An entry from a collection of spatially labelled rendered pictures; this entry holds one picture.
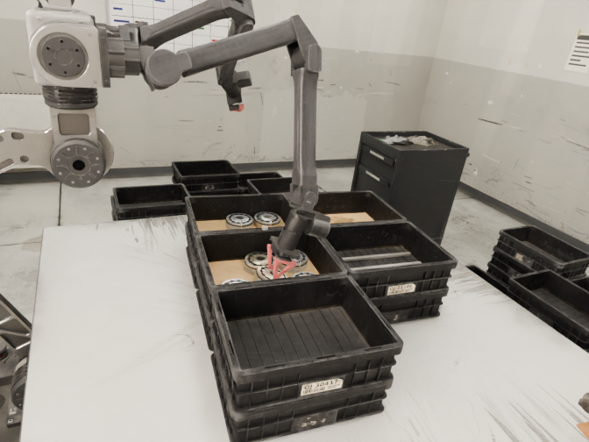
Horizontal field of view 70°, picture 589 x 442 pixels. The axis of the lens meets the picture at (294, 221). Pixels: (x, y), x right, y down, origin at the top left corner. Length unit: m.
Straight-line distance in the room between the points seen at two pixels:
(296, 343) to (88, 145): 0.79
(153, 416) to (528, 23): 4.49
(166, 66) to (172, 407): 0.80
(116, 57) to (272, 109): 3.62
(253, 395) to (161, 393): 0.30
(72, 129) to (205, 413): 0.84
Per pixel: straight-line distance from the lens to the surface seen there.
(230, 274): 1.35
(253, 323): 1.17
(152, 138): 4.33
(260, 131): 4.60
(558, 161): 4.51
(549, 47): 4.67
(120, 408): 1.17
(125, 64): 1.06
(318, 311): 1.24
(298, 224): 1.18
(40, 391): 1.26
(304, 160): 1.17
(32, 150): 1.46
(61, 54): 1.05
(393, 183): 2.81
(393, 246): 1.66
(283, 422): 1.07
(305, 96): 1.18
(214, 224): 1.65
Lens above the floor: 1.58
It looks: 26 degrees down
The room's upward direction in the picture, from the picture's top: 7 degrees clockwise
